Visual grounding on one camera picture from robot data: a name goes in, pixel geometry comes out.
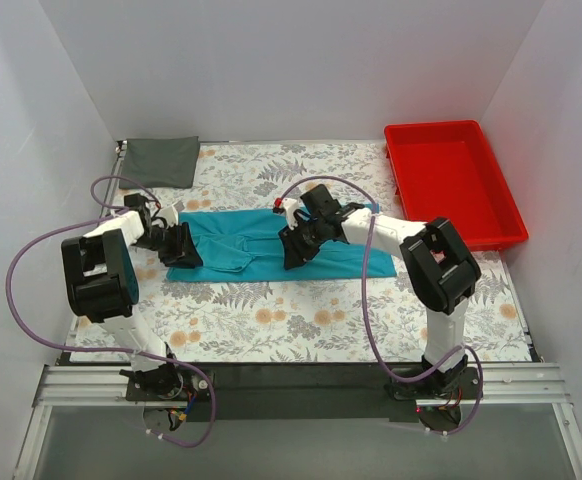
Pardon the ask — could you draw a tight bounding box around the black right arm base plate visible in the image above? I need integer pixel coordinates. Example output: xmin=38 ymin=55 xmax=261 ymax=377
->
xmin=384 ymin=367 xmax=479 ymax=405

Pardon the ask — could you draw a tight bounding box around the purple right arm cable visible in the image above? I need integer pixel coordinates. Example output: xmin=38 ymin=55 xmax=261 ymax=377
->
xmin=275 ymin=175 xmax=484 ymax=437

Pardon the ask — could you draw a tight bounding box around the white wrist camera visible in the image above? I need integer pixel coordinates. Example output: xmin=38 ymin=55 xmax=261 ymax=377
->
xmin=155 ymin=201 xmax=184 ymax=228
xmin=272 ymin=198 xmax=300 ymax=229

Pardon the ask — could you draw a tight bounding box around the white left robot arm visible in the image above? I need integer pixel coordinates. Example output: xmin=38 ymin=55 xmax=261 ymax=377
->
xmin=61 ymin=194 xmax=203 ymax=400

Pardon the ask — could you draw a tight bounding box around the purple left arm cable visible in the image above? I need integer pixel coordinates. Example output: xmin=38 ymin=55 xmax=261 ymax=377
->
xmin=4 ymin=175 xmax=217 ymax=449

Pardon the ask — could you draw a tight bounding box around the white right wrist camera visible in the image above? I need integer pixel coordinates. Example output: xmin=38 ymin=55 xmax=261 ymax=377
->
xmin=272 ymin=198 xmax=300 ymax=229

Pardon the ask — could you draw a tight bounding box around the aluminium front frame rail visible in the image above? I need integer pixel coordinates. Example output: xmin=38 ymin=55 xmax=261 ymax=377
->
xmin=14 ymin=362 xmax=582 ymax=479

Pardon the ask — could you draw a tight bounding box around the floral patterned table mat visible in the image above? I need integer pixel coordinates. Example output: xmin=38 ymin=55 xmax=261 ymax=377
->
xmin=70 ymin=141 xmax=532 ymax=363

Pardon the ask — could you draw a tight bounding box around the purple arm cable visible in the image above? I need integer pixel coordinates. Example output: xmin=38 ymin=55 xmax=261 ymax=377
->
xmin=4 ymin=175 xmax=217 ymax=449
xmin=275 ymin=175 xmax=484 ymax=437

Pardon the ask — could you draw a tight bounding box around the teal t shirt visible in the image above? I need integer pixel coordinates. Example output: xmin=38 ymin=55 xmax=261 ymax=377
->
xmin=164 ymin=201 xmax=398 ymax=284

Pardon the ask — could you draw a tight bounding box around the red plastic bin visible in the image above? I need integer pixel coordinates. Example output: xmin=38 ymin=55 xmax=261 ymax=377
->
xmin=384 ymin=120 xmax=529 ymax=251

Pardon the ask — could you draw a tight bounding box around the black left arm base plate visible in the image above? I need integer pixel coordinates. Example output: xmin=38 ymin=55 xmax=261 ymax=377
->
xmin=119 ymin=364 xmax=215 ymax=401

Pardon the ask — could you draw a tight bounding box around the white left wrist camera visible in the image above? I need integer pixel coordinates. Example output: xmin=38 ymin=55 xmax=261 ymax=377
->
xmin=155 ymin=201 xmax=184 ymax=228

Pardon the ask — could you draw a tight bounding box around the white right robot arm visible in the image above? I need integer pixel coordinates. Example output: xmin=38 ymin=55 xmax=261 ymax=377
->
xmin=273 ymin=184 xmax=481 ymax=399

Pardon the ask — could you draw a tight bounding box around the folded dark grey t shirt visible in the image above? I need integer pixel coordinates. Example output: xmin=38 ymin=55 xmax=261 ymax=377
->
xmin=119 ymin=136 xmax=200 ymax=189

